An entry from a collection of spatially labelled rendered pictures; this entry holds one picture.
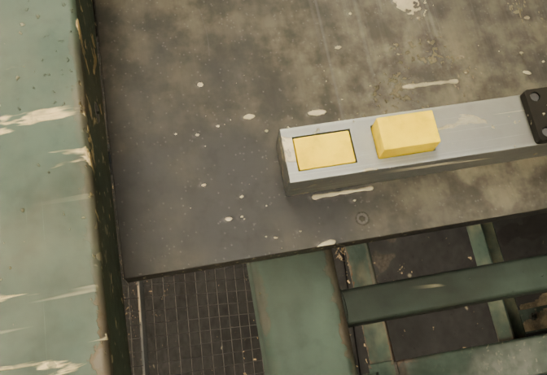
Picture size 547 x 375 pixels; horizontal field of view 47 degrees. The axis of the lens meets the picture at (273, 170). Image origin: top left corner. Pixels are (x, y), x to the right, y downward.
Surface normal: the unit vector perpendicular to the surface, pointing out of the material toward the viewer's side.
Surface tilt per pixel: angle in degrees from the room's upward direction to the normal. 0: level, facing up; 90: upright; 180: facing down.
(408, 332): 0
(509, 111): 55
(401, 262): 0
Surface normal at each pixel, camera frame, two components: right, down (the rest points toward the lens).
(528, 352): -0.77, -0.07
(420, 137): 0.07, -0.32
